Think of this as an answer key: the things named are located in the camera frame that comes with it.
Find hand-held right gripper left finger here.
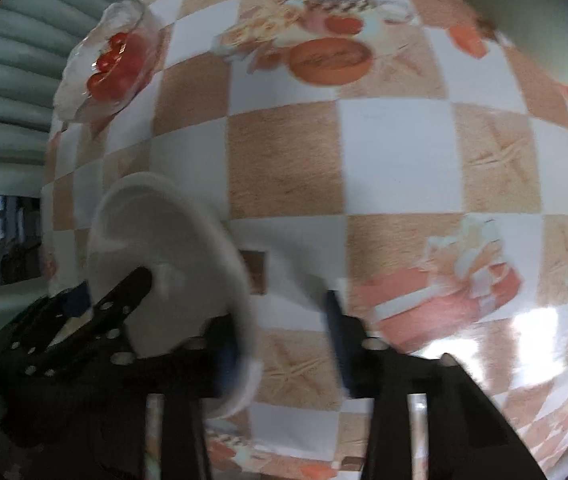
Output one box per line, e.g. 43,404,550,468
39,316,245,480

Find checkered printed tablecloth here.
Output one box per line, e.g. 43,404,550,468
39,0,568,480

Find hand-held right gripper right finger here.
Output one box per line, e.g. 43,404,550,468
325,289,548,480

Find pile of cherry tomatoes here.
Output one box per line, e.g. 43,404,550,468
86,32,152,103

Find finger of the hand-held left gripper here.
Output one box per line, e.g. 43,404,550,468
59,266,153,363
0,282,92,378

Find cream bowl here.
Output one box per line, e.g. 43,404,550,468
424,0,568,86

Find clear glass bowl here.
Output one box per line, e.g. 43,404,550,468
53,0,159,123

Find medium white bowl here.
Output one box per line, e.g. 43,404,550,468
86,172,265,418

